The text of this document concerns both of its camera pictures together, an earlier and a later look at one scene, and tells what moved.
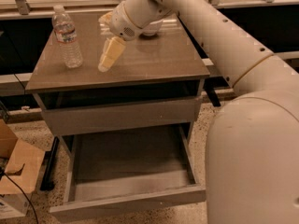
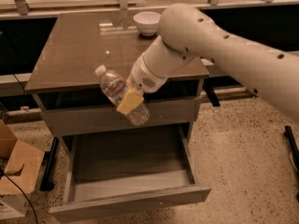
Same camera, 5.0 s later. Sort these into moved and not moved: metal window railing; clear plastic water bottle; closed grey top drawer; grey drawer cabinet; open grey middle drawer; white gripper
Moved: clear plastic water bottle; white gripper
Not moved: grey drawer cabinet; metal window railing; closed grey top drawer; open grey middle drawer
